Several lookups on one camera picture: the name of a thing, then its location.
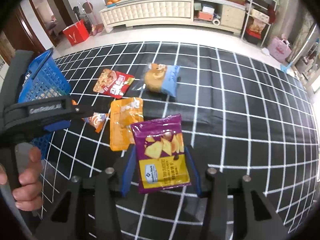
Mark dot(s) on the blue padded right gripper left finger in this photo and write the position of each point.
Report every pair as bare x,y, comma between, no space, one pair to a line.
129,169

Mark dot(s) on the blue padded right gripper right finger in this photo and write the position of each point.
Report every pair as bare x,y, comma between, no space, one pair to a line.
194,176

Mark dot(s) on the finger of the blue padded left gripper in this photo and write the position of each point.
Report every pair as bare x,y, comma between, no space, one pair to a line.
64,124

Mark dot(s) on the orange sausage stick pack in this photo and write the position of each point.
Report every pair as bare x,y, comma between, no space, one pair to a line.
97,120

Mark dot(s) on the purple yellow chips bag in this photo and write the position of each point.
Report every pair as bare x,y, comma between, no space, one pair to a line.
160,153

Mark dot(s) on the orange snack pouch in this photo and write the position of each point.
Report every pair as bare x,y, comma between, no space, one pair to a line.
124,112

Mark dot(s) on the blue cartoon bread pack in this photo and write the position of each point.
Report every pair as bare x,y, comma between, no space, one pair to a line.
162,78

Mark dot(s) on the person's left hand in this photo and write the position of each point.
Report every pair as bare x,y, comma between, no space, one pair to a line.
27,196

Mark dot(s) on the blue plastic basket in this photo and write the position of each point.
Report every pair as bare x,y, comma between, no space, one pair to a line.
43,79

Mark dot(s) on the red pizza snack bag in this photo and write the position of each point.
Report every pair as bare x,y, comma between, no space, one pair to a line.
113,83

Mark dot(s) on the black white grid tablecloth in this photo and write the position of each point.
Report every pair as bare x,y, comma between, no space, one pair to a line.
245,117

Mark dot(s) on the red paper bag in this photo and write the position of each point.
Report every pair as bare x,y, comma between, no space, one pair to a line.
76,33

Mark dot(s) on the plate of oranges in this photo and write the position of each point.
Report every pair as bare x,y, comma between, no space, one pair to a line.
111,3

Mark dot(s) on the pink gift bag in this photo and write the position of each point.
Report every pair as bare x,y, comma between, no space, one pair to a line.
279,48

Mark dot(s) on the white TV cabinet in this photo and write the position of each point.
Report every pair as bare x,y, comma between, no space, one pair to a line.
217,14

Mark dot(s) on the white metal shelf rack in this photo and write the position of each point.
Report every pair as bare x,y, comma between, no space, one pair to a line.
259,17

